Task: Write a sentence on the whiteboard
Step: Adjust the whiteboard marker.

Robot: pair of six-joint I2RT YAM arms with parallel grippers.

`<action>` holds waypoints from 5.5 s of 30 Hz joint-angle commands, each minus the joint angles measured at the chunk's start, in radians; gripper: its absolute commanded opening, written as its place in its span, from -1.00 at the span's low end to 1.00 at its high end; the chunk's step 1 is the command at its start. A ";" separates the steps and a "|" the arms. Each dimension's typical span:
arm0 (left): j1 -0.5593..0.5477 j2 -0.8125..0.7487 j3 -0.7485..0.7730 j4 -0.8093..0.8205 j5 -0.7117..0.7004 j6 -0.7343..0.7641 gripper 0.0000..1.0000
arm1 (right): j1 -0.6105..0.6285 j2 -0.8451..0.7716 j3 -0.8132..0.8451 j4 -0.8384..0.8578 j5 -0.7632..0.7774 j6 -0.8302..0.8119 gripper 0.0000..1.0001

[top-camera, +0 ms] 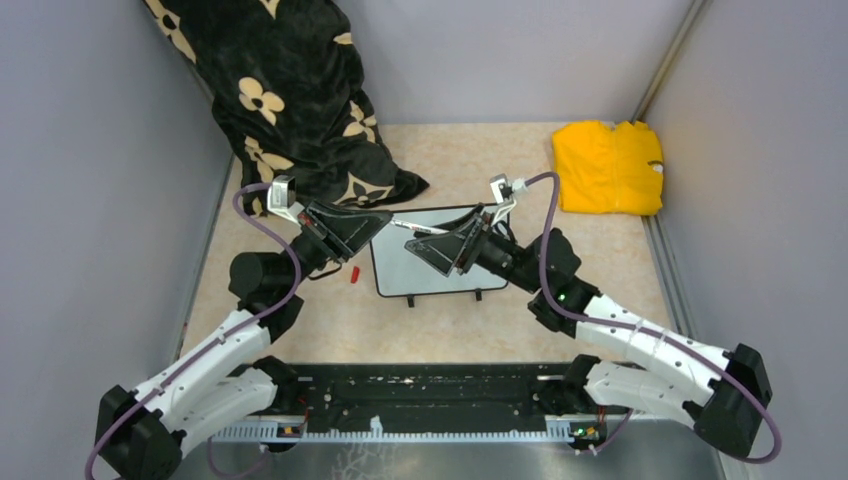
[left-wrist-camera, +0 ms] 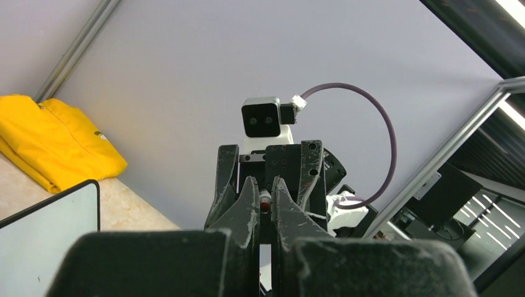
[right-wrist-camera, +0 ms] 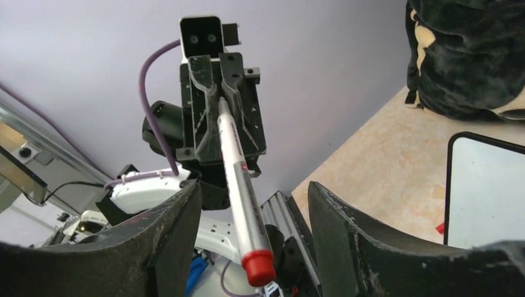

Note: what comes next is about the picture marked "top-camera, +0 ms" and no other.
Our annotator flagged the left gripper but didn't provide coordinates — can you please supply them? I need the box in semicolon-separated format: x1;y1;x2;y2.
281;196;393;292

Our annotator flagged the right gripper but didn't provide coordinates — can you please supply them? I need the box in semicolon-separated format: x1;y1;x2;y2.
406;202;543;295

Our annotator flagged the red whiteboard marker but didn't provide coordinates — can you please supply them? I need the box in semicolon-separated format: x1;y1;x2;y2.
390;218;447;235

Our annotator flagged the black framed whiteboard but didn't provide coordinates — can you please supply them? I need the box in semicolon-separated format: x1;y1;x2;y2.
370;225;507;307

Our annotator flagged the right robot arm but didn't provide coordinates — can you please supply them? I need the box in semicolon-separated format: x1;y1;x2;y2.
404;205;776;463

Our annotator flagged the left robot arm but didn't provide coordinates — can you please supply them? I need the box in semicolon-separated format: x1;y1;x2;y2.
85;202;393;479

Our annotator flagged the black floral blanket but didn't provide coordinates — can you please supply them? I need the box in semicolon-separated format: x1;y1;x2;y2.
146;1;428;208

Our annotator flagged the yellow folded cloth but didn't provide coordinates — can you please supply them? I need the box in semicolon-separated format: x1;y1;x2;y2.
551;120;665;216

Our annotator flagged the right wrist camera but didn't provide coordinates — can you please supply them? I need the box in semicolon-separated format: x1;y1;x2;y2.
490;174;527;225

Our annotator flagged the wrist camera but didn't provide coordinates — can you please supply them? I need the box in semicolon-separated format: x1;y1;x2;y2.
266;175;297;222
490;174;527;225

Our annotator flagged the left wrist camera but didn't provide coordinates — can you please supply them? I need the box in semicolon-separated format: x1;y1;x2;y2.
266;175;297;222

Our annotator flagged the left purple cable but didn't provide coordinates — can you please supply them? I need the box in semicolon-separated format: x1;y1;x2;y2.
84;182;304;480

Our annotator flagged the purple cable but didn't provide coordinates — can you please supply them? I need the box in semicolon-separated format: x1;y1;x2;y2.
84;182;304;480
519;170;783;465

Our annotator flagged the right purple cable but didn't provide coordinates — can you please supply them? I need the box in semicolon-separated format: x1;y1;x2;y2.
519;170;783;465

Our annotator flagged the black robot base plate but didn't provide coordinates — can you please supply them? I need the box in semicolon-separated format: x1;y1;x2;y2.
211;360;611;445

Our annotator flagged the aluminium side rail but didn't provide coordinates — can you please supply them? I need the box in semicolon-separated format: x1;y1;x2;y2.
642;215;701;340

